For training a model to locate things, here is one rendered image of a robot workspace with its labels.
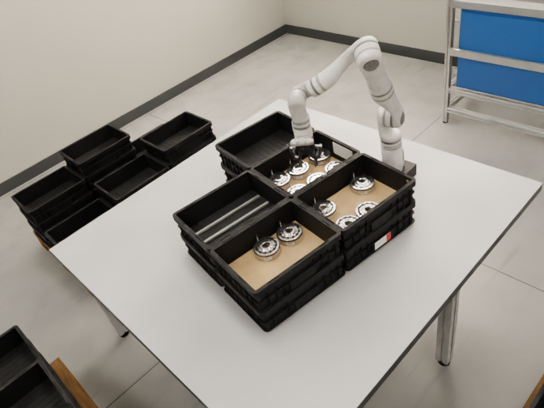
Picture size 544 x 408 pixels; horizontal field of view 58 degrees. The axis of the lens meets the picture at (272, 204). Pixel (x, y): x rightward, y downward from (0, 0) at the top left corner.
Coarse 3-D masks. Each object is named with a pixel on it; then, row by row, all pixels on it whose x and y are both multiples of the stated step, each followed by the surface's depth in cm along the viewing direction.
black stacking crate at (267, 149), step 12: (276, 120) 254; (288, 120) 247; (252, 132) 248; (264, 132) 252; (276, 132) 256; (288, 132) 253; (228, 144) 242; (240, 144) 247; (252, 144) 251; (264, 144) 249; (276, 144) 248; (240, 156) 245; (252, 156) 243; (264, 156) 241; (228, 168) 239; (240, 168) 227
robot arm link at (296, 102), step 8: (296, 96) 185; (304, 96) 188; (288, 104) 188; (296, 104) 186; (304, 104) 187; (296, 112) 189; (304, 112) 190; (296, 120) 193; (304, 120) 193; (296, 128) 196; (304, 128) 195
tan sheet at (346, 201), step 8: (376, 184) 210; (344, 192) 210; (376, 192) 206; (384, 192) 205; (392, 192) 205; (336, 200) 207; (344, 200) 206; (352, 200) 205; (360, 200) 204; (368, 200) 203; (376, 200) 202; (336, 208) 203; (344, 208) 202; (352, 208) 201; (336, 216) 199
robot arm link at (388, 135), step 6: (378, 108) 208; (384, 108) 207; (378, 114) 207; (384, 114) 206; (378, 120) 208; (384, 120) 207; (378, 126) 210; (384, 126) 210; (390, 126) 208; (384, 132) 212; (390, 132) 213; (396, 132) 214; (384, 138) 213; (390, 138) 212; (396, 138) 212
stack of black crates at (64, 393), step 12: (36, 360) 200; (24, 372) 197; (36, 372) 201; (48, 372) 195; (12, 384) 195; (24, 384) 199; (36, 384) 203; (48, 384) 203; (60, 384) 203; (0, 396) 193; (12, 396) 197; (24, 396) 201; (36, 396) 200; (48, 396) 199; (60, 396) 198
